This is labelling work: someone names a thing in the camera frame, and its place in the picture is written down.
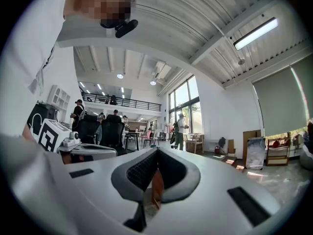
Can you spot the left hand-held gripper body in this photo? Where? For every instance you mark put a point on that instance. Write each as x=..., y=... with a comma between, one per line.
x=52, y=136

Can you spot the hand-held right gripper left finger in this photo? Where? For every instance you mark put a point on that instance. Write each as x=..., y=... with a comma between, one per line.
x=137, y=175

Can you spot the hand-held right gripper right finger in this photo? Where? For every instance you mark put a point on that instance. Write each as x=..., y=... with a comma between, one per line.
x=178, y=177

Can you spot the person's left forearm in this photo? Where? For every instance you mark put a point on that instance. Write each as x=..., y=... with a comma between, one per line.
x=29, y=134

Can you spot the black box with white curve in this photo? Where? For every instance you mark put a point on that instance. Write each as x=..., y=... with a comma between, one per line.
x=41, y=111

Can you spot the black office chair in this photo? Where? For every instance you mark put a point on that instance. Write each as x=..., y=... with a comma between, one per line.
x=88, y=128
x=112, y=133

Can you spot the black table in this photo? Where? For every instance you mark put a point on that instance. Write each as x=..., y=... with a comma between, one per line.
x=133, y=137

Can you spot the wooden armchair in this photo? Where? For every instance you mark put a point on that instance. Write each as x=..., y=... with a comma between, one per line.
x=195, y=143

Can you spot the white arched shelf unit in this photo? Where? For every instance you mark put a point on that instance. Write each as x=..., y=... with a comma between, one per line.
x=59, y=98

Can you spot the black mezzanine railing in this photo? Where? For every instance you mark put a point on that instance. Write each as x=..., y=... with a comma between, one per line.
x=127, y=102

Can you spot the person's white shirt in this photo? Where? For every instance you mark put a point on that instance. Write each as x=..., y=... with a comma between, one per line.
x=27, y=65

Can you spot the brown cardboard panel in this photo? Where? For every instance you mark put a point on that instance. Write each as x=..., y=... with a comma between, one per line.
x=252, y=134

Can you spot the round ceiling lamp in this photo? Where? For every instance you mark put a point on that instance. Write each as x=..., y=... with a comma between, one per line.
x=119, y=76
x=152, y=82

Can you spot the wooden rack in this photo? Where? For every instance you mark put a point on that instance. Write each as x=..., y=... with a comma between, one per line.
x=277, y=153

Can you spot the ceiling air conditioner unit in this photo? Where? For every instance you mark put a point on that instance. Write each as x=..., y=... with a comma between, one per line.
x=162, y=70

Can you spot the large grey roller blind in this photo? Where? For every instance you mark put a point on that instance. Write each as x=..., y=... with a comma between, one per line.
x=281, y=101

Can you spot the small grey pendant lamp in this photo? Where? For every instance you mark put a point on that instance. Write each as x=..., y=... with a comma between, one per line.
x=241, y=61

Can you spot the narrow grey roller blind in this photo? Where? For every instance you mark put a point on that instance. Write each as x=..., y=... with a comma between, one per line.
x=304, y=87

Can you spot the long ceiling light fixture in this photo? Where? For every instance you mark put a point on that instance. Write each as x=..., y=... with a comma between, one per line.
x=255, y=34

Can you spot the tall glass window wall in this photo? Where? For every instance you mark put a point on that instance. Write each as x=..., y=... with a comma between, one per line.
x=187, y=101

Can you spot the black head-worn camera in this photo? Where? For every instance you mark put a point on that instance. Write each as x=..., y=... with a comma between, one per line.
x=126, y=28

